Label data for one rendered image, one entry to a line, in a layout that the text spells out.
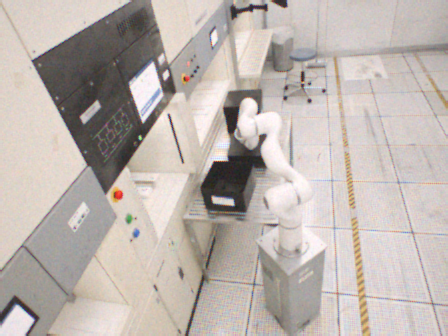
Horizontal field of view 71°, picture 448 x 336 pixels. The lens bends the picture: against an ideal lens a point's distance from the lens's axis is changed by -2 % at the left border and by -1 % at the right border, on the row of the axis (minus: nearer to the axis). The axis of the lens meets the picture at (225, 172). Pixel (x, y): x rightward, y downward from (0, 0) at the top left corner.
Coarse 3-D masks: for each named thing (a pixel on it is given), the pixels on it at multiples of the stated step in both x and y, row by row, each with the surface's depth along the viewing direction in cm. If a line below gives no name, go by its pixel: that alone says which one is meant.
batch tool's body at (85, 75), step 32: (96, 32) 119; (128, 32) 140; (64, 64) 104; (96, 64) 120; (128, 64) 140; (64, 96) 104; (96, 96) 120; (128, 96) 141; (160, 128) 196; (192, 128) 204; (96, 160) 121; (128, 160) 142; (160, 160) 214; (192, 160) 208; (128, 192) 144; (160, 192) 205; (128, 224) 145; (160, 224) 184; (192, 224) 223; (160, 256) 175; (192, 256) 224; (160, 288) 176; (192, 288) 225
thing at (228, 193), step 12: (216, 168) 216; (228, 168) 213; (240, 168) 210; (252, 168) 201; (204, 180) 199; (216, 180) 219; (228, 180) 216; (240, 180) 214; (252, 180) 203; (204, 192) 194; (216, 192) 191; (228, 192) 188; (240, 192) 185; (252, 192) 205; (204, 204) 202; (216, 204) 198; (228, 204) 195; (240, 204) 191
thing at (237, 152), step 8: (232, 136) 244; (264, 136) 237; (232, 144) 236; (240, 144) 234; (232, 152) 228; (240, 152) 227; (248, 152) 225; (256, 152) 224; (232, 160) 228; (240, 160) 226; (248, 160) 225; (256, 160) 224
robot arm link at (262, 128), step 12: (264, 120) 158; (276, 120) 158; (264, 132) 161; (276, 132) 156; (264, 144) 155; (276, 144) 154; (264, 156) 155; (276, 156) 152; (276, 168) 151; (288, 168) 150; (288, 180) 153; (300, 180) 147; (300, 192) 145; (312, 192) 148; (300, 204) 148
